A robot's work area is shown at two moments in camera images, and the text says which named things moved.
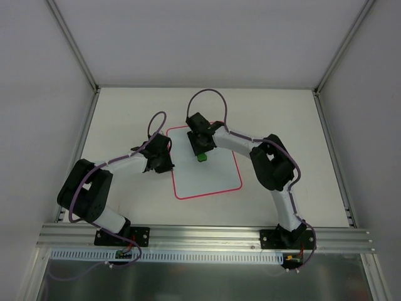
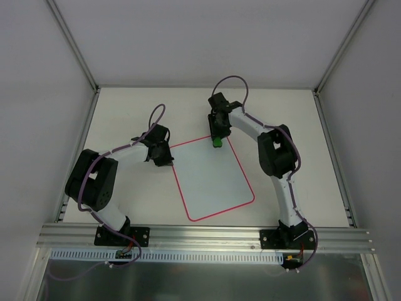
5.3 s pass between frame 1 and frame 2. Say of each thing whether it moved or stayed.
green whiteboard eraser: moved
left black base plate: stayed
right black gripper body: moved
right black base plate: stayed
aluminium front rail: stayed
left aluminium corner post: stayed
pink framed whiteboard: moved
